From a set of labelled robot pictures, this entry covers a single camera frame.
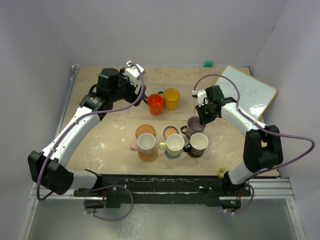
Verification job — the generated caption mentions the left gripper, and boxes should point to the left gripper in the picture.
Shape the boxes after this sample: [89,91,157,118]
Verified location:
[110,69,145,106]

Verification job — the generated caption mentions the purple grey mug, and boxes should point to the purple grey mug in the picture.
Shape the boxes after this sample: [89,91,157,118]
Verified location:
[180,116,206,139]

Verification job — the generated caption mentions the black mug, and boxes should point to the black mug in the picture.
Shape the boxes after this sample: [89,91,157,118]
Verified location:
[183,133,209,152]

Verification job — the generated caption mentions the yellow mug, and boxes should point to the yellow mug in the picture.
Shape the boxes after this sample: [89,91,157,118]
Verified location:
[158,88,180,110]

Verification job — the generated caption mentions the woven rattan coaster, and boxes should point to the woven rattan coaster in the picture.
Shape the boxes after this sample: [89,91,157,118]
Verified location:
[138,148,158,163]
[135,124,157,139]

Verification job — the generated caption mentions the orange black rimmed coaster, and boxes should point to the orange black rimmed coaster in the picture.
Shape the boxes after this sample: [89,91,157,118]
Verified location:
[163,126,179,140]

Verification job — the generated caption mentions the olive green mug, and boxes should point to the olive green mug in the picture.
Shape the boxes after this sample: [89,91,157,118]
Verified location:
[158,134,185,156]

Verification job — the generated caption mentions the dark wooden coaster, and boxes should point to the dark wooden coaster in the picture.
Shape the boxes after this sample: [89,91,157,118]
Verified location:
[187,149,204,158]

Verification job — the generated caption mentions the pink mug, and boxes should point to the pink mug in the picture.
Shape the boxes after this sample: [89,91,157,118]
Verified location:
[130,133,156,155]

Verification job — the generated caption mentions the blue smiley coaster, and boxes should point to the blue smiley coaster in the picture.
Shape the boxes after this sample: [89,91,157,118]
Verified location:
[164,150,181,159]

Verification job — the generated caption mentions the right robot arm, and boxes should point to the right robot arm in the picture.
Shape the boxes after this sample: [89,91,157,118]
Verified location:
[192,85,283,196]

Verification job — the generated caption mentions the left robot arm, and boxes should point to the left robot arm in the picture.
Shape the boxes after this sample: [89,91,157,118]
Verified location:
[27,62,146,197]

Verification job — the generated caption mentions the clear plastic tray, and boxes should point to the clear plastic tray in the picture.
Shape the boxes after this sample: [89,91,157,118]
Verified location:
[126,83,196,121]

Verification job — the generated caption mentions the orange mug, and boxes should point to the orange mug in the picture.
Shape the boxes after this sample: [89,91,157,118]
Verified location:
[143,93,165,115]

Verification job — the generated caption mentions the green object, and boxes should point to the green object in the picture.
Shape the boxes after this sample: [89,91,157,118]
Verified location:
[203,61,213,68]

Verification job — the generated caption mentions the small whiteboard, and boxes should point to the small whiteboard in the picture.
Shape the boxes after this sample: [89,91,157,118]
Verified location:
[216,65,277,120]

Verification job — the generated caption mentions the yellow tape roll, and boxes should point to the yellow tape roll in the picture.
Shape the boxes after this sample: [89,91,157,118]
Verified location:
[217,167,228,179]

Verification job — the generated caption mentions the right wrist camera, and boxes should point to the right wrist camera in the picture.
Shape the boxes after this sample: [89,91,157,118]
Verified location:
[192,90,208,107]

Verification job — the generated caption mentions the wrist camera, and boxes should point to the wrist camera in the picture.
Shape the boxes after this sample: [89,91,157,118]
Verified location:
[192,90,208,107]
[124,61,145,87]

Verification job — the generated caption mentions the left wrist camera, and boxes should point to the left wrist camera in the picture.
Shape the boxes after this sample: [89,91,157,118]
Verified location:
[124,61,145,87]

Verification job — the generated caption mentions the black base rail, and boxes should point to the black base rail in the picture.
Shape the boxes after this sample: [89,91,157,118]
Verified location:
[42,172,258,210]

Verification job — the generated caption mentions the aluminium frame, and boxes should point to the aluminium frame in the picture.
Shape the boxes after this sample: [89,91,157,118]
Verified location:
[19,65,306,240]

